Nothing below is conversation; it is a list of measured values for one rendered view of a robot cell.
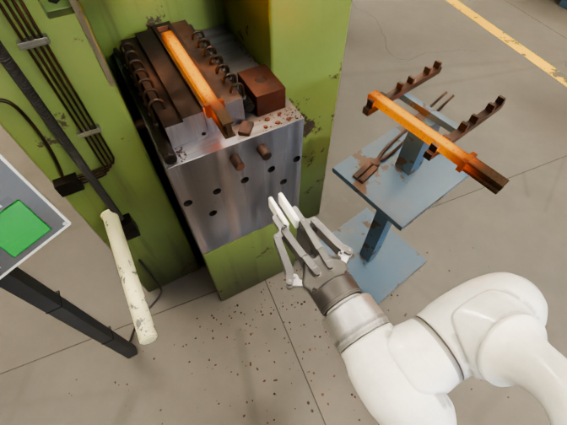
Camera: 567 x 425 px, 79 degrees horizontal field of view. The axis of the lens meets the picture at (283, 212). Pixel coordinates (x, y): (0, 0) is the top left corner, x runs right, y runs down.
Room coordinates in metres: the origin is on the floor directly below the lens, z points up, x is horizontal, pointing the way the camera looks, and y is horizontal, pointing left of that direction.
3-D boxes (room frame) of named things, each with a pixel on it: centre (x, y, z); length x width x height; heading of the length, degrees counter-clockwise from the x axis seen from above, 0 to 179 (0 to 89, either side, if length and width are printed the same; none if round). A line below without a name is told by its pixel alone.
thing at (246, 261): (0.88, 0.24, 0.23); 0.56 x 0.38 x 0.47; 28
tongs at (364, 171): (0.92, -0.44, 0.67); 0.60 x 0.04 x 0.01; 136
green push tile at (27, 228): (0.32, 0.48, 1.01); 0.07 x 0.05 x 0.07; 143
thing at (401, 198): (0.77, -0.41, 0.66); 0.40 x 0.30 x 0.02; 128
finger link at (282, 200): (0.37, -0.01, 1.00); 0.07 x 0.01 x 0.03; 28
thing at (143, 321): (0.42, 0.45, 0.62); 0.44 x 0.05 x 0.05; 28
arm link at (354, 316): (0.16, -0.11, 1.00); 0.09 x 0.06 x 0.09; 118
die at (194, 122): (0.84, 0.29, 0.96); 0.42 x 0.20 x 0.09; 28
